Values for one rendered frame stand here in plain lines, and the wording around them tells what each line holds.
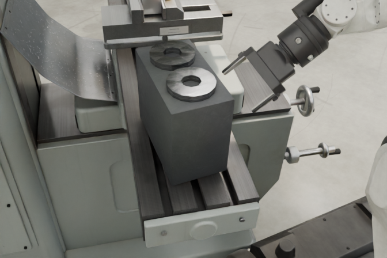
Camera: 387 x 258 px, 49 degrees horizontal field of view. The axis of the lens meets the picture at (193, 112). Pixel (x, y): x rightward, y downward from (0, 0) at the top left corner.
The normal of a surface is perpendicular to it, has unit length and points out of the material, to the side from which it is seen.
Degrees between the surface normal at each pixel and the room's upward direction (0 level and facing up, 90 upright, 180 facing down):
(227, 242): 0
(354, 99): 0
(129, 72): 0
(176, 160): 90
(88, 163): 90
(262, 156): 90
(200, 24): 90
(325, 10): 51
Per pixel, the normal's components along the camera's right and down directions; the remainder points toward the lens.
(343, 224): 0.03, -0.76
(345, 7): -0.26, -0.02
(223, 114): 0.37, 0.61
